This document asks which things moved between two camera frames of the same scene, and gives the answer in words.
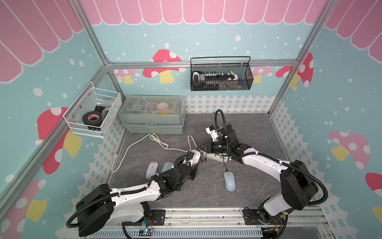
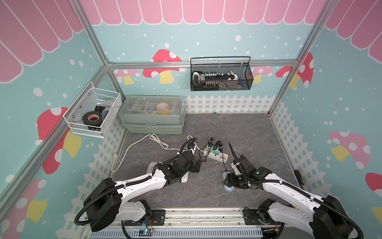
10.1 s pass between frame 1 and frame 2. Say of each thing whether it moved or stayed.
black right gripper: moved
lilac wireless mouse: stayed
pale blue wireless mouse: stayed
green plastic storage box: stayed
